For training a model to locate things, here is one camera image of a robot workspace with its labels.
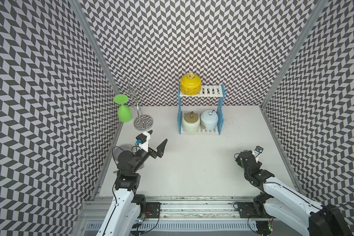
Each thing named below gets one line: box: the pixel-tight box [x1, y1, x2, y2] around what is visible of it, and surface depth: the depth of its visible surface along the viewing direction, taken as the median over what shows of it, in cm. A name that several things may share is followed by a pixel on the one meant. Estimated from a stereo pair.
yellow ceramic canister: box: [179, 72, 202, 96], surface depth 86 cm
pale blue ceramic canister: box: [200, 109, 219, 131], surface depth 100 cm
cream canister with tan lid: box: [181, 111, 201, 134], surface depth 100 cm
